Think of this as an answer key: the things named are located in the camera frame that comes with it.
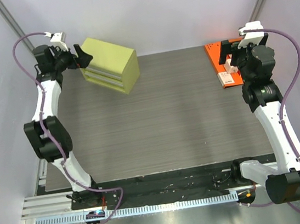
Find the white red small box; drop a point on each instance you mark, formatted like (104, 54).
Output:
(225, 79)

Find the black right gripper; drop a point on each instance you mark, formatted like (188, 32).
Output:
(234, 54)

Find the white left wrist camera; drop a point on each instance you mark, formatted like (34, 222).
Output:
(57, 40)

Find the small beige cube box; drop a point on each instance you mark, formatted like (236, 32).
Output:
(229, 67)

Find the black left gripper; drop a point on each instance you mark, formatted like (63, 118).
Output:
(82, 60)

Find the left aluminium corner post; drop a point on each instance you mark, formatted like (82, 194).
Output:
(7, 16)

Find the white slotted cable duct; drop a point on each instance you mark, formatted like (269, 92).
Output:
(95, 215)

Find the green metal drawer toolbox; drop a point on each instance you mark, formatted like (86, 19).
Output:
(113, 66)

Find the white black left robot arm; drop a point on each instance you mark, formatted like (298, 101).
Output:
(47, 135)

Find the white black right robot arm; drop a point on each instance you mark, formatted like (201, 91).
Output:
(282, 183)

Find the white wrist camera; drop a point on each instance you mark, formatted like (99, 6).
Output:
(57, 40)
(252, 33)

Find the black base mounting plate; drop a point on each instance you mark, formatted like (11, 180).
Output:
(162, 188)

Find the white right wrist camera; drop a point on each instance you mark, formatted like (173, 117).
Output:
(252, 33)

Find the orange flat tray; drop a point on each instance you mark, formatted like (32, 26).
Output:
(213, 51)

